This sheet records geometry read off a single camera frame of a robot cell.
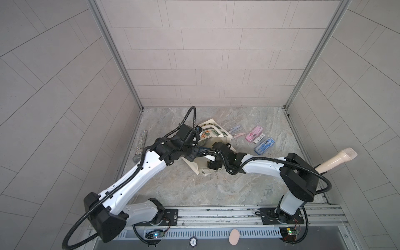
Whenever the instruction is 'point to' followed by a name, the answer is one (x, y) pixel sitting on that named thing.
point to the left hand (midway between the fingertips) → (197, 148)
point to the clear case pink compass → (237, 132)
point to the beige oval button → (234, 237)
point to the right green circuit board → (289, 234)
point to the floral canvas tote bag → (211, 132)
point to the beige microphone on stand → (347, 154)
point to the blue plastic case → (264, 146)
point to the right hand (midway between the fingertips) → (210, 152)
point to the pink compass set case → (254, 133)
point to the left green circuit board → (155, 234)
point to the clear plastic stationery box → (259, 138)
